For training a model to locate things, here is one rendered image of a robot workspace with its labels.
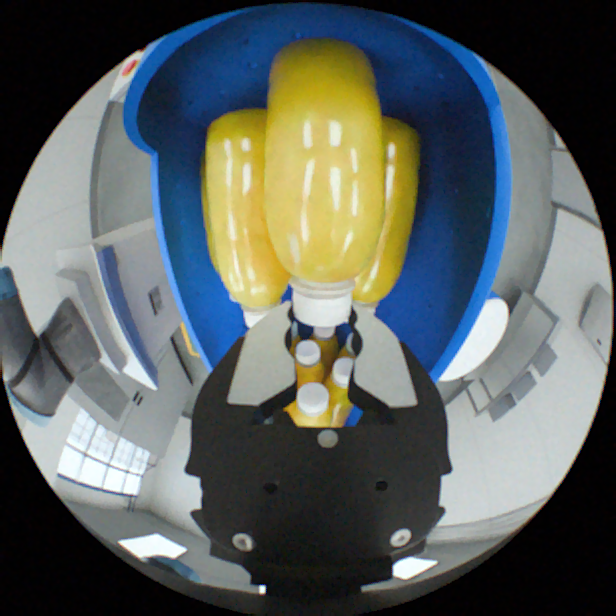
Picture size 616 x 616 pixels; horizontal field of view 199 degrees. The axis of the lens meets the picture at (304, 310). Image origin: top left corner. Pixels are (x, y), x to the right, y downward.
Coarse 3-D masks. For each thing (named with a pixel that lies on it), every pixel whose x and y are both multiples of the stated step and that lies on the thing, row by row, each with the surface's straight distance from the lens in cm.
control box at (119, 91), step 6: (138, 54) 52; (126, 60) 57; (138, 60) 48; (120, 72) 54; (132, 72) 46; (120, 78) 50; (126, 78) 47; (114, 84) 51; (120, 84) 47; (126, 84) 45; (114, 90) 49; (120, 90) 46; (126, 90) 47; (114, 96) 48; (120, 96) 48
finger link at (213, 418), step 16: (240, 352) 9; (224, 368) 8; (208, 384) 8; (224, 384) 8; (208, 400) 8; (224, 400) 7; (192, 416) 8; (208, 416) 7; (224, 416) 7; (240, 416) 7; (256, 416) 7; (192, 432) 7; (208, 432) 7; (224, 432) 7; (192, 448) 7; (208, 448) 7; (192, 464) 7
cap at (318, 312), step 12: (300, 300) 10; (312, 300) 10; (324, 300) 10; (336, 300) 10; (348, 300) 11; (300, 312) 11; (312, 312) 10; (324, 312) 10; (336, 312) 10; (348, 312) 11; (312, 324) 11; (324, 324) 11; (336, 324) 11
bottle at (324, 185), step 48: (288, 48) 15; (336, 48) 14; (288, 96) 10; (336, 96) 10; (288, 144) 9; (336, 144) 8; (384, 144) 11; (288, 192) 8; (336, 192) 8; (384, 192) 10; (288, 240) 8; (336, 240) 8; (336, 288) 10
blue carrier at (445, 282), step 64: (192, 64) 17; (256, 64) 18; (384, 64) 17; (448, 64) 17; (128, 128) 14; (192, 128) 26; (448, 128) 24; (192, 192) 23; (448, 192) 21; (192, 256) 22; (448, 256) 19; (192, 320) 21; (384, 320) 30; (448, 320) 16
